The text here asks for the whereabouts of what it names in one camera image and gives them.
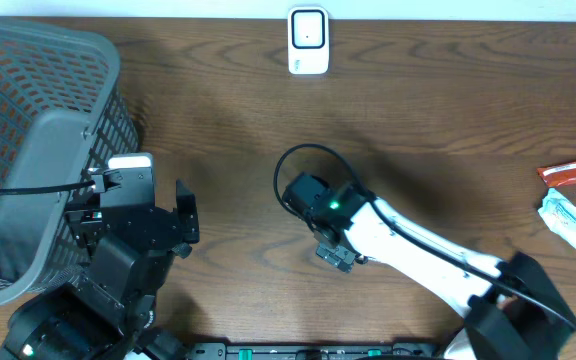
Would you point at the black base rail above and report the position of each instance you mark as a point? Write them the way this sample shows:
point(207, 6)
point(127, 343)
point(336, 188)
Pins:
point(220, 348)

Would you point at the grey plastic shopping basket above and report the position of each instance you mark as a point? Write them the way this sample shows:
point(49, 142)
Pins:
point(61, 114)

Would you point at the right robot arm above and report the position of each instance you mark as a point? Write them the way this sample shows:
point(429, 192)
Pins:
point(510, 308)

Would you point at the white barcode scanner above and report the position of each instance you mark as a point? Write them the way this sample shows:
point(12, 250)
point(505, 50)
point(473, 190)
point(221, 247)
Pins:
point(308, 40)

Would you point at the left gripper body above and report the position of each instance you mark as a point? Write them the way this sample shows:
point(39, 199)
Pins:
point(83, 221)

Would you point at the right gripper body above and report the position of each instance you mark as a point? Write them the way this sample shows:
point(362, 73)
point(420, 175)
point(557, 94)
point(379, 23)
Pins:
point(334, 257)

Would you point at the red chocolate bar wrapper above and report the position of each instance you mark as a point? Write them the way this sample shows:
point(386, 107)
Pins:
point(558, 175)

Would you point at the teal tissue packet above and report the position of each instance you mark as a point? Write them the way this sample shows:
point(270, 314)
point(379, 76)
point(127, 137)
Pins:
point(559, 215)

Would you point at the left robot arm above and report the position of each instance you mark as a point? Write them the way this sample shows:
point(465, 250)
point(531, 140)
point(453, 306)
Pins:
point(105, 308)

